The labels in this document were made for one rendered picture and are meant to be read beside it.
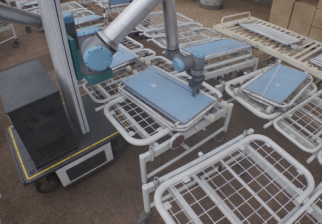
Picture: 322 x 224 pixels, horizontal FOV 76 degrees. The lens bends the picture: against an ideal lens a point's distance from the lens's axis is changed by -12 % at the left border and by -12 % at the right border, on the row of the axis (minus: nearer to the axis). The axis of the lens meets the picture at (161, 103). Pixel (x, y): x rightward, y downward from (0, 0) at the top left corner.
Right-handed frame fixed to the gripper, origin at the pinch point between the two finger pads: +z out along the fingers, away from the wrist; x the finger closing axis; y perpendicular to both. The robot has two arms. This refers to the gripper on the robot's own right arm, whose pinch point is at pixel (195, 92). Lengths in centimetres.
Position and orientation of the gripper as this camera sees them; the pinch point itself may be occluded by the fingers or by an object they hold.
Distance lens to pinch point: 175.8
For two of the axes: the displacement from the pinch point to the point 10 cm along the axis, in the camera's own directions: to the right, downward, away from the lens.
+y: 6.9, 4.5, -5.7
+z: 0.3, 7.6, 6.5
